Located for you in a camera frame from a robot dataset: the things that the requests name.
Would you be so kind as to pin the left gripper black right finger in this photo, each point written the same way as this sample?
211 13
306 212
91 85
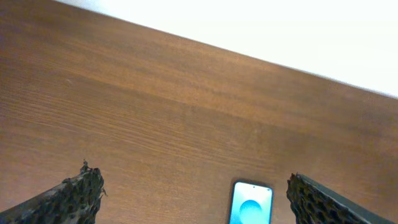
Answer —
312 202

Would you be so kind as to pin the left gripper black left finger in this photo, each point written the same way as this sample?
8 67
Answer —
74 200

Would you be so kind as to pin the blue Galaxy smartphone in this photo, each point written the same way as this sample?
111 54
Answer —
251 203

